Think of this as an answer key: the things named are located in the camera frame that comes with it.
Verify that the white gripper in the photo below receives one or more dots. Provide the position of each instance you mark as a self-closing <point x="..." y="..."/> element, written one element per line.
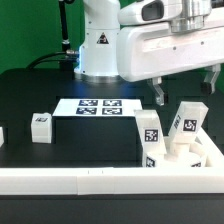
<point x="163" y="37"/>

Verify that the white round stool seat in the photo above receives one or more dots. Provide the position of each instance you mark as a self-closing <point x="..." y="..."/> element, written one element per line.
<point x="157" y="155"/>

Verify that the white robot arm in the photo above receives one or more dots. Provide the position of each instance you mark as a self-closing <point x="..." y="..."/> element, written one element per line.
<point x="97" y="54"/>

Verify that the white right fence bar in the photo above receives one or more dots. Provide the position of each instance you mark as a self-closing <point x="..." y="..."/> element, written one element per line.
<point x="215" y="158"/>

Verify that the white fence bar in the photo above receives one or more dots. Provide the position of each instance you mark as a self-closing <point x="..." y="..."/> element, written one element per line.
<point x="215" y="158"/>
<point x="109" y="181"/>

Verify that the white front fence bar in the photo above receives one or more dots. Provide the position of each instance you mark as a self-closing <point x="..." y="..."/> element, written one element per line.
<point x="109" y="181"/>

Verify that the white sheet with markers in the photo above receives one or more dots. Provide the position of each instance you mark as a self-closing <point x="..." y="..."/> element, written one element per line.
<point x="97" y="107"/>

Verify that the white part at left edge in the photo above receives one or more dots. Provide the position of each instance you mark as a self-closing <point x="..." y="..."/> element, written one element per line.
<point x="1" y="137"/>

